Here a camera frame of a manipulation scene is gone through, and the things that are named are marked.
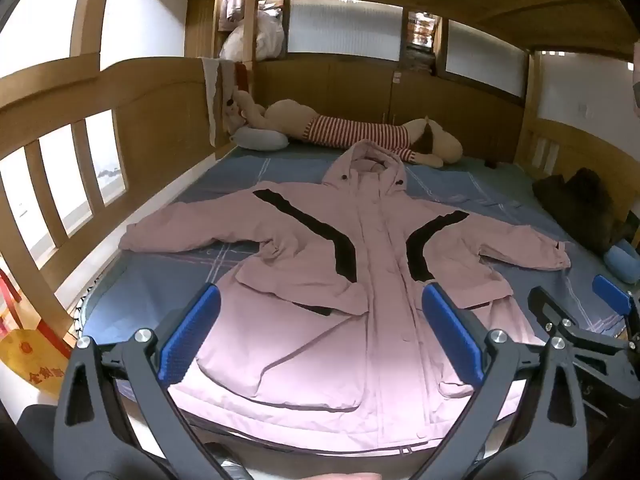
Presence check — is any blue-grey plaid bed sheet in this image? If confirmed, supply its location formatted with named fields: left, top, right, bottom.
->
left=77, top=145, right=632, bottom=361

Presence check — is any blue neck pillow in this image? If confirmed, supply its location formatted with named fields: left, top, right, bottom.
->
left=602, top=240, right=640, bottom=283

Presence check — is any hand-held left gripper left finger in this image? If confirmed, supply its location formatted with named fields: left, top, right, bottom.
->
left=52, top=283, right=226, bottom=480

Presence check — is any small pink plush toy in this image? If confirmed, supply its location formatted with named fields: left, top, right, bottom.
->
left=222, top=91, right=246, bottom=133

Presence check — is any yellow paper bag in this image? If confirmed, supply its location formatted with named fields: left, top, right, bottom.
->
left=0, top=329, right=74, bottom=401

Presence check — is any grey small pillow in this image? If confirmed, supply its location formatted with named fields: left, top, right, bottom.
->
left=231, top=126, right=290, bottom=152

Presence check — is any wooden bunk bed frame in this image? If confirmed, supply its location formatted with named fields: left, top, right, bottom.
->
left=0, top=0, right=640, bottom=361

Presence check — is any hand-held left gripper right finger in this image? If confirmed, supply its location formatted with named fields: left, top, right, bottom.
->
left=415, top=282, right=593, bottom=480

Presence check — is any pink hooded jacket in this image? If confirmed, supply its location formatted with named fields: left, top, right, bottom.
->
left=119, top=140, right=572, bottom=456

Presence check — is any long plush dog striped shirt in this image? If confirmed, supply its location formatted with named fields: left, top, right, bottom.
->
left=237, top=91, right=463, bottom=168

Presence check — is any white hanging towel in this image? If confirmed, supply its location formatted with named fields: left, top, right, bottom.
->
left=200, top=57, right=224, bottom=148

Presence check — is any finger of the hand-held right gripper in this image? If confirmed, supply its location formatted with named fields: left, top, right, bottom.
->
left=529, top=285, right=640, bottom=361
left=592, top=275, right=640, bottom=341

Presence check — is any white bedding bundle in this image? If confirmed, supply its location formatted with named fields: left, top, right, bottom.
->
left=220, top=7, right=288, bottom=61

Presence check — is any dark clothes pile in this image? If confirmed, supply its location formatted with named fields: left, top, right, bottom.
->
left=532, top=167, right=636, bottom=256

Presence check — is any red stool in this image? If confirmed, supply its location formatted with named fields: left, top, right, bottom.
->
left=0, top=267, right=23, bottom=336

